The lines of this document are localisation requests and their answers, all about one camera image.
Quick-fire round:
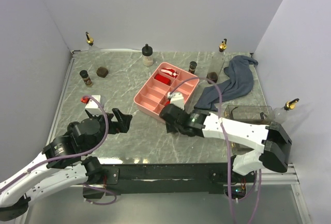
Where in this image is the pink divided tray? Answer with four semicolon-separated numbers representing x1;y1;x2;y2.
134;62;199;123

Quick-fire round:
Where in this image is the back salt jar black lid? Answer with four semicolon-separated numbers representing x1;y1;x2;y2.
142;44;154;67

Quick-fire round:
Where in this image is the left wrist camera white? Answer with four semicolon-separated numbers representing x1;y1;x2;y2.
81;95;106;115

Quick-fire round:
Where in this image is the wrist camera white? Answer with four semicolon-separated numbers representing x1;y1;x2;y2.
167;92;185;110
81;95;106;115

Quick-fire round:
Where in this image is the back right oil bottle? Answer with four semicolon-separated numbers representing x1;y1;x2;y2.
206;38;227;83

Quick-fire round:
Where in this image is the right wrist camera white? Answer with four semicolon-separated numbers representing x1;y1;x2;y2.
167;92;185;110

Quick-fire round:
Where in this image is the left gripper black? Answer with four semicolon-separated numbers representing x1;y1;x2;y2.
86;107;132;154

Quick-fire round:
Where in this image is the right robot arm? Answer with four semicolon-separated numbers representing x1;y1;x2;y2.
159;104;292;182

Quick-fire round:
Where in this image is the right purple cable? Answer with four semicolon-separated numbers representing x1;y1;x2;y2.
169;77;262;224

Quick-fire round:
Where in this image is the blue grey towel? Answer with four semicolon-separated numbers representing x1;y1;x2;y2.
194;55;258;111

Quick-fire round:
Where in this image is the red folded cloth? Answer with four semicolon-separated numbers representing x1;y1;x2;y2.
154;74;171;86

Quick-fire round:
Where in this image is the back left oil bottle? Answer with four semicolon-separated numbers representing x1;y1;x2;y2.
85;32;109;78

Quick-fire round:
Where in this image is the clear acrylic organizer rack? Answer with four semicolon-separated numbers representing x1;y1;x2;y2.
223;104;275;155

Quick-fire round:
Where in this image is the spice shaker black cap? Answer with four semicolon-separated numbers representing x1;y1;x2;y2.
188;61;197;74
79;70;93;87

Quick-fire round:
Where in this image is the red white striped cloth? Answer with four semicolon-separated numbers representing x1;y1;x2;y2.
160;68;178;78

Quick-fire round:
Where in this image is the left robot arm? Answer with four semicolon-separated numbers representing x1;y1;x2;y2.
1;108;132;221

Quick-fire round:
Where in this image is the oil bottle gold spout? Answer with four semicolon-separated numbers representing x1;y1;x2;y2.
273;98;299;124

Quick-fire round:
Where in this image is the black table front rail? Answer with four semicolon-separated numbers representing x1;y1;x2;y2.
82;163;249;199

